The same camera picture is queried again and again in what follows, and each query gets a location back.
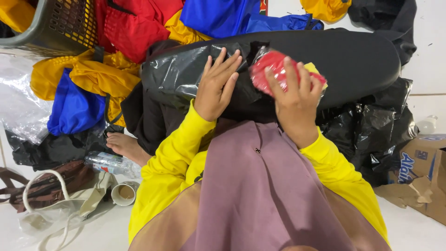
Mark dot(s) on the person's left hand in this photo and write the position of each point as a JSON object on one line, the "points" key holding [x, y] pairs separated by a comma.
{"points": [[212, 94]]}

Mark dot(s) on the person's right hand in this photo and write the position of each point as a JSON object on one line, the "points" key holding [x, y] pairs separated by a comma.
{"points": [[296, 111]]}

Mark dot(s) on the red packet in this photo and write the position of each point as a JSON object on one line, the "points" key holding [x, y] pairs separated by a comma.
{"points": [[270, 68]]}

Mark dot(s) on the crinkled black plastic bag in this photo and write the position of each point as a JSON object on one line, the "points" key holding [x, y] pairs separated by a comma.
{"points": [[170, 73]]}

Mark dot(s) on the person's folded black trouser leg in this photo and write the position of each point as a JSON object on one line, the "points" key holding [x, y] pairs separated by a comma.
{"points": [[149, 118]]}

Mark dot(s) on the large black plastic bag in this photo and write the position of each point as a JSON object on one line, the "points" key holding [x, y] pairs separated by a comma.
{"points": [[369, 136]]}

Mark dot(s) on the large blue nylon garment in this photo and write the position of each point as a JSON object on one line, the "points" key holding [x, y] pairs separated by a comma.
{"points": [[216, 15]]}

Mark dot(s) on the mauve headscarf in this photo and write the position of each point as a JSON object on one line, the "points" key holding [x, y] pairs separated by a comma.
{"points": [[251, 195]]}

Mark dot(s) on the person's bare foot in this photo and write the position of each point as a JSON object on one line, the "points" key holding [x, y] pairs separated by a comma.
{"points": [[127, 146]]}

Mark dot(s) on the red nylon garment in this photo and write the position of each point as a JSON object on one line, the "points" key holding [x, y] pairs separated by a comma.
{"points": [[136, 28]]}

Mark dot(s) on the clear plastic water bottle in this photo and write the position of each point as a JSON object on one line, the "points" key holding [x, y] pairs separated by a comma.
{"points": [[111, 164]]}

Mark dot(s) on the black cloth garment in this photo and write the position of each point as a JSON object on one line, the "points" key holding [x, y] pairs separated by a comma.
{"points": [[390, 21]]}

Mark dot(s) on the white light bulb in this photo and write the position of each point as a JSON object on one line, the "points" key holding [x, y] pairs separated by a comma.
{"points": [[427, 124]]}

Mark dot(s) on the white cup of coffee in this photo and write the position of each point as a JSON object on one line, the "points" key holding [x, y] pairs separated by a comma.
{"points": [[124, 192]]}

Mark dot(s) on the brown cardboard box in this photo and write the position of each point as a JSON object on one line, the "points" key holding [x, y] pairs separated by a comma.
{"points": [[423, 174]]}

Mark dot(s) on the grey plastic laundry basket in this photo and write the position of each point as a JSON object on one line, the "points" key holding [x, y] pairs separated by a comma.
{"points": [[59, 26]]}

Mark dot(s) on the beige tote bag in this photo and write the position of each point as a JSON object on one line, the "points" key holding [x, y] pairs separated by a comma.
{"points": [[62, 209]]}

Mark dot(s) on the heap of clear plastic sheets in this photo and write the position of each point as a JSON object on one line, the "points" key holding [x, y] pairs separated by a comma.
{"points": [[21, 104]]}

